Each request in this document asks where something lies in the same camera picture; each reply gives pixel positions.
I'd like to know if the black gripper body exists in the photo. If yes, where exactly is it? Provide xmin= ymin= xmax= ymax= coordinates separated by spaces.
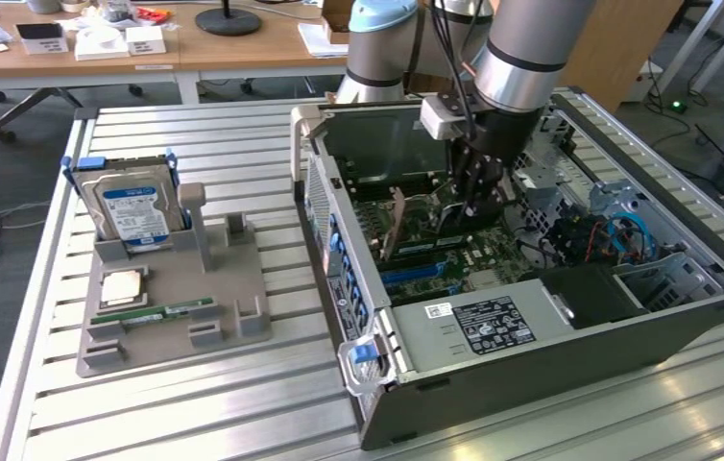
xmin=459 ymin=107 xmax=546 ymax=169

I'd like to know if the black graphics card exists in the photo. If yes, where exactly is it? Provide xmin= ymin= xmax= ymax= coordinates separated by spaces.
xmin=374 ymin=184 xmax=507 ymax=264

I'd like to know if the perforated metal disk bay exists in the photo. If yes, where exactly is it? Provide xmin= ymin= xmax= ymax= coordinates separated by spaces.
xmin=507 ymin=103 xmax=599 ymax=231

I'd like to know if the CPU socket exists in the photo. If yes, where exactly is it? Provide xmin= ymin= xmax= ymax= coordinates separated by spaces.
xmin=398 ymin=194 xmax=443 ymax=232

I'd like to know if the RAM stick with white label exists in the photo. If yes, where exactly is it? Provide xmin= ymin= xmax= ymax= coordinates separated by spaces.
xmin=391 ymin=234 xmax=468 ymax=258

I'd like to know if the green motherboard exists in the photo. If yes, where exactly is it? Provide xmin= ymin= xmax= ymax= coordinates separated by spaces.
xmin=340 ymin=158 xmax=532 ymax=308

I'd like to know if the silver chipset heatsink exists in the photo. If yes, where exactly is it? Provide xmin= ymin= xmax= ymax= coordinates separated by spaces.
xmin=467 ymin=271 xmax=504 ymax=290

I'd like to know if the blue expansion slot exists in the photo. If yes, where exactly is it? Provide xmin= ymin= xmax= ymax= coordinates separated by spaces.
xmin=379 ymin=266 xmax=451 ymax=285

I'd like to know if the wooden cabinet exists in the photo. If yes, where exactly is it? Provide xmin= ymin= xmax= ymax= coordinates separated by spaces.
xmin=551 ymin=0 xmax=686 ymax=111

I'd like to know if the slanted metal disk bay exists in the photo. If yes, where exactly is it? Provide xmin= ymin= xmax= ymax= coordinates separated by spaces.
xmin=608 ymin=252 xmax=724 ymax=313

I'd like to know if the white paper stack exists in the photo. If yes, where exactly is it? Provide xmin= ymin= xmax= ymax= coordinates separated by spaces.
xmin=295 ymin=21 xmax=350 ymax=60

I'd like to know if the grey power supply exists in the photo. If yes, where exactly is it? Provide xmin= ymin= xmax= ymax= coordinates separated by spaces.
xmin=388 ymin=279 xmax=576 ymax=376

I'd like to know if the brown cardboard box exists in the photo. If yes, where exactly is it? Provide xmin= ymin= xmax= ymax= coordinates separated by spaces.
xmin=319 ymin=0 xmax=355 ymax=34

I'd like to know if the blue case release latch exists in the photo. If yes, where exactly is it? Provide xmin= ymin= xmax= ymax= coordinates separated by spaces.
xmin=346 ymin=341 xmax=379 ymax=370

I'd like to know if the black open PC case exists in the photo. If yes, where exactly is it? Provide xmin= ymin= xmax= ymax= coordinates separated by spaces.
xmin=287 ymin=85 xmax=724 ymax=452

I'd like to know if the black lamp base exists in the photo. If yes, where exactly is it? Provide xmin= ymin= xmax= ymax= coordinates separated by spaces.
xmin=192 ymin=0 xmax=263 ymax=37

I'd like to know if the grey parts rack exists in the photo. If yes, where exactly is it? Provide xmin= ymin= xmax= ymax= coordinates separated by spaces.
xmin=75 ymin=182 xmax=274 ymax=380

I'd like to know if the hard disk with blue label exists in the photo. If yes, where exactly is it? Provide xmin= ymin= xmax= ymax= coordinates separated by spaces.
xmin=75 ymin=160 xmax=186 ymax=251

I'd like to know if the green RAM stick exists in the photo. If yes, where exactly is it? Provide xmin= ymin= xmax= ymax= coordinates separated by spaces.
xmin=88 ymin=298 xmax=215 ymax=326

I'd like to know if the small plain white box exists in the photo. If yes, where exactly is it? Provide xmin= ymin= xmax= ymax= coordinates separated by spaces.
xmin=123 ymin=25 xmax=166 ymax=57

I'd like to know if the silver CPU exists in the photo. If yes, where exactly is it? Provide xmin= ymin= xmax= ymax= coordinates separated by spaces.
xmin=96 ymin=271 xmax=144 ymax=308

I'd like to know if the red packet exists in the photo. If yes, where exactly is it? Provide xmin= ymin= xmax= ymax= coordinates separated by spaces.
xmin=134 ymin=7 xmax=174 ymax=26

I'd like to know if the blue disk carrier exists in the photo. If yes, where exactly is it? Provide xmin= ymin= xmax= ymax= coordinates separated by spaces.
xmin=59 ymin=147 xmax=186 ymax=241

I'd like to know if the white box with round recess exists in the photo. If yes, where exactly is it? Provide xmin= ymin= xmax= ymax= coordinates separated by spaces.
xmin=72 ymin=26 xmax=131 ymax=62

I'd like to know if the dark pouch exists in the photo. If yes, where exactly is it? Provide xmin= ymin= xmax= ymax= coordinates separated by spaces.
xmin=98 ymin=0 xmax=138 ymax=24

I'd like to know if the chair base with casters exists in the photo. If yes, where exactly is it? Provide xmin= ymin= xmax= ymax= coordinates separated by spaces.
xmin=0 ymin=85 xmax=146 ymax=144

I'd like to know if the white box with black top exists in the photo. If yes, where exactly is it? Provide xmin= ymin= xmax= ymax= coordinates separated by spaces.
xmin=14 ymin=22 xmax=70 ymax=56

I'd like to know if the wooden desk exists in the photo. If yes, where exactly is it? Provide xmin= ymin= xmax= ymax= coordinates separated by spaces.
xmin=0 ymin=0 xmax=532 ymax=92

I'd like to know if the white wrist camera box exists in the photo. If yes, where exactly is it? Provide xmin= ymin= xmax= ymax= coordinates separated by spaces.
xmin=418 ymin=94 xmax=478 ymax=141

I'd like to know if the blue data wire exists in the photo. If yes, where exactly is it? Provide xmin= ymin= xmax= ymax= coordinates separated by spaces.
xmin=608 ymin=210 xmax=658 ymax=264

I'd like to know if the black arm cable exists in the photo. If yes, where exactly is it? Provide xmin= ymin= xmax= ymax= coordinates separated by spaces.
xmin=428 ymin=0 xmax=484 ymax=140

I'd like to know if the white wall device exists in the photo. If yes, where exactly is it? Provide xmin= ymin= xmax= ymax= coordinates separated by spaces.
xmin=627 ymin=60 xmax=666 ymax=105

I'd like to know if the white desk frame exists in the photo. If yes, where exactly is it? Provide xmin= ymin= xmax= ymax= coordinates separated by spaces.
xmin=651 ymin=0 xmax=724 ymax=131

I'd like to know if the white floor cable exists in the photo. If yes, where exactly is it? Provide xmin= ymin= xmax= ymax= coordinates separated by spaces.
xmin=0 ymin=201 xmax=48 ymax=231

